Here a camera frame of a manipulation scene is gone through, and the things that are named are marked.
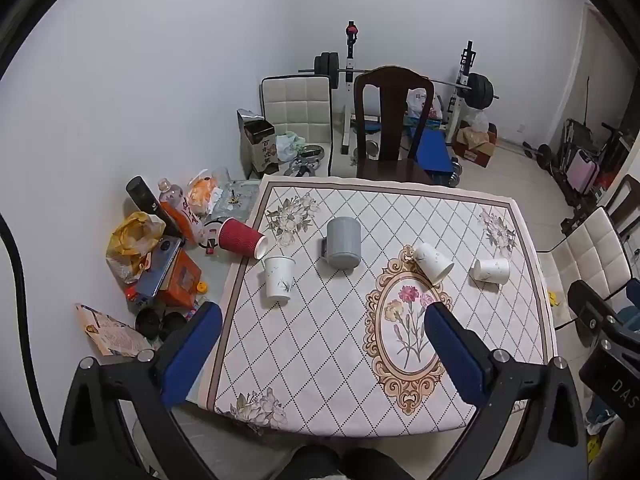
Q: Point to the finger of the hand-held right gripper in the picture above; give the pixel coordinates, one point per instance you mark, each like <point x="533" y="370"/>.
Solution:
<point x="590" y="305"/>

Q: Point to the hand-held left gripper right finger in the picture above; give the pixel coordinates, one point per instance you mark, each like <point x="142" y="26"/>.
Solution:
<point x="455" y="355"/>

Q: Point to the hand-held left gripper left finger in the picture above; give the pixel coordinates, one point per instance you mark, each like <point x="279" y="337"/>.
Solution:
<point x="192" y="352"/>

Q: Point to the white speckled paper cup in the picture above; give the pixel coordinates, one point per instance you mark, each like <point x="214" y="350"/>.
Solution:
<point x="432" y="262"/>
<point x="492" y="270"/>

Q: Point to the white paper cup grass print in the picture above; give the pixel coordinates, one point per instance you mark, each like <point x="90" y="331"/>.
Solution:
<point x="277" y="280"/>

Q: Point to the red ribbed paper cup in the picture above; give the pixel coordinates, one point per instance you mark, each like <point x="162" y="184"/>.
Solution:
<point x="240" y="237"/>

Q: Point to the black bowl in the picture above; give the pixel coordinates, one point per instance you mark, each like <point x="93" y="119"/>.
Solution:
<point x="148" y="322"/>
<point x="175" y="322"/>

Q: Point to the white padded chair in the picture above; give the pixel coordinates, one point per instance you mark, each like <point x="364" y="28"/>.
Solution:
<point x="295" y="105"/>
<point x="595" y="250"/>

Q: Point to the orange box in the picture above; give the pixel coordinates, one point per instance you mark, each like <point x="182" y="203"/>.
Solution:
<point x="182" y="280"/>

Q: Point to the printed booklet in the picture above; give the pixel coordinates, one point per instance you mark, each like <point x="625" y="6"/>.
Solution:
<point x="110" y="332"/>

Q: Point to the blue smartphone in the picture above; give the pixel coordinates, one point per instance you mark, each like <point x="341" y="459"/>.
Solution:
<point x="155" y="270"/>

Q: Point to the dark wooden chair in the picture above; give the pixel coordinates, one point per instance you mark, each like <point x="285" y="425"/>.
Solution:
<point x="625" y="200"/>
<point x="390" y="110"/>

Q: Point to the floral diamond patterned tablecloth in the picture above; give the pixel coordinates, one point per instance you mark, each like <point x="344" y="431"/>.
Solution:
<point x="310" y="350"/>

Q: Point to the yellow plastic bag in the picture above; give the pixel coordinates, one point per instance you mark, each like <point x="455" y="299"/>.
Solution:
<point x="130" y="242"/>

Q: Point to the pink suitcase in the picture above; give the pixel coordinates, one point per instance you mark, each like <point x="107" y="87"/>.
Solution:
<point x="582" y="170"/>

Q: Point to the plastic bottle orange label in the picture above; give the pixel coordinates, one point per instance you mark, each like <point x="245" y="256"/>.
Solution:
<point x="177" y="207"/>

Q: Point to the orange plastic bag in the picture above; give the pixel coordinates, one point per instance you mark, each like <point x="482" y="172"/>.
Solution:
<point x="200" y="195"/>

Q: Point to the grey mug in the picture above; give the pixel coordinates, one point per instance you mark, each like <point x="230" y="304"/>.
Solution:
<point x="344" y="242"/>

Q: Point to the black dumbbell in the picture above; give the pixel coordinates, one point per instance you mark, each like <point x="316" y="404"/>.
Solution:
<point x="542" y="154"/>

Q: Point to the grey square tray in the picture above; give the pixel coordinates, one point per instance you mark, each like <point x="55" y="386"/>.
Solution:
<point x="235" y="200"/>

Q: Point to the black folded cart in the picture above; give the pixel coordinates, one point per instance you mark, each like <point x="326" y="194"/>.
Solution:
<point x="607" y="145"/>

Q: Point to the black bottle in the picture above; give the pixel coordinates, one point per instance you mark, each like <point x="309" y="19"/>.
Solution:
<point x="145" y="197"/>

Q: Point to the person's legs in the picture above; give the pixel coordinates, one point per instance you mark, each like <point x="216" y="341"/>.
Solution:
<point x="320" y="465"/>

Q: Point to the cardboard box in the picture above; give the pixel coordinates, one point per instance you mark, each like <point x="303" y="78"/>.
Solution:
<point x="475" y="152"/>

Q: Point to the blue weight bench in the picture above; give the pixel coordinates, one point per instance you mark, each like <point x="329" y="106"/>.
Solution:
<point x="432" y="152"/>

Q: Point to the brown tall box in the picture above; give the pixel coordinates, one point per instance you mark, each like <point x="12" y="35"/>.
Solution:
<point x="262" y="152"/>

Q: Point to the clear plastic bag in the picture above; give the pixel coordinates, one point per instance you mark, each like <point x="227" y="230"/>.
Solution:
<point x="479" y="121"/>

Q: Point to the pale green plastic bag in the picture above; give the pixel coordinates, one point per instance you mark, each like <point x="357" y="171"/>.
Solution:
<point x="290" y="146"/>

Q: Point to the black barbell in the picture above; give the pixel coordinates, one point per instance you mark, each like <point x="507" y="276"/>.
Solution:
<point x="480" y="90"/>

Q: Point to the white plastic bag red print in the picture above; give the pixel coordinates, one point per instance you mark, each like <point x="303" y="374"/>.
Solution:
<point x="417" y="102"/>

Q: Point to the white squat rack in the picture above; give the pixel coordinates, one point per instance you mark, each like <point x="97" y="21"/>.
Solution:
<point x="350" y="60"/>

